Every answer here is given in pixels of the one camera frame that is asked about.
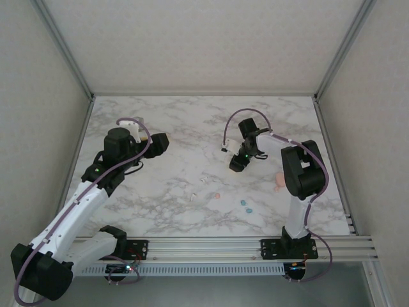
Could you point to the pink charging case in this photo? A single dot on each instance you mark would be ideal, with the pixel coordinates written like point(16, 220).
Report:
point(280, 179)

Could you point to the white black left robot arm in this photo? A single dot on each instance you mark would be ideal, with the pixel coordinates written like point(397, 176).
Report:
point(73, 211)

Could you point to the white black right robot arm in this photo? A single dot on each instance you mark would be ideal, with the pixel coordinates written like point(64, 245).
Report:
point(298, 217)

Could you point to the controller board with lights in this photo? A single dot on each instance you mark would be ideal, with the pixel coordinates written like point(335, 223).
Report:
point(121, 269)
point(295, 270)

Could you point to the aluminium frame rail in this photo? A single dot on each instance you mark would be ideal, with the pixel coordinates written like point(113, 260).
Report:
point(325, 128)
point(81, 134)
point(204, 94)

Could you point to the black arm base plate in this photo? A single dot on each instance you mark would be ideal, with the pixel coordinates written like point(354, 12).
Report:
point(271, 249)
point(140, 247)

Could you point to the aluminium frame post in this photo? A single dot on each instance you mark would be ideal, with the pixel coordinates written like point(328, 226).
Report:
point(64, 48)
point(375, 288)
point(343, 48)

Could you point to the wide aluminium mounting rail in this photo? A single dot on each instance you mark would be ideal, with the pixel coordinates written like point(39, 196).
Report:
point(204, 249)

